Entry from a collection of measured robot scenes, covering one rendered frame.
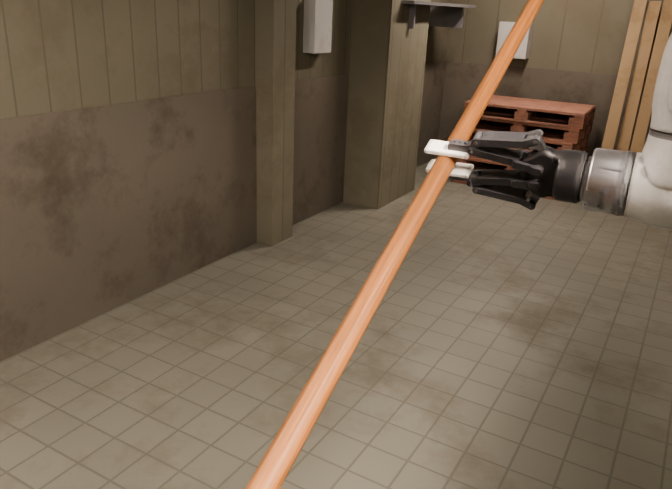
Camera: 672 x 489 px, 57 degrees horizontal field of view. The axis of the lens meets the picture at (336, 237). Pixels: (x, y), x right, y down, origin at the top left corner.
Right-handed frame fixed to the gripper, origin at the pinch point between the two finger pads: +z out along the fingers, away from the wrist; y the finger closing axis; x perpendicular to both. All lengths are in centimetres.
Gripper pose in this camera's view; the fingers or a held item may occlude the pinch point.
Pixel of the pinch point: (448, 158)
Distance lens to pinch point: 99.8
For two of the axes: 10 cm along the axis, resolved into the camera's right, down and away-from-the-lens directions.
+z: -8.9, -1.9, 4.2
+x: 4.3, -6.5, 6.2
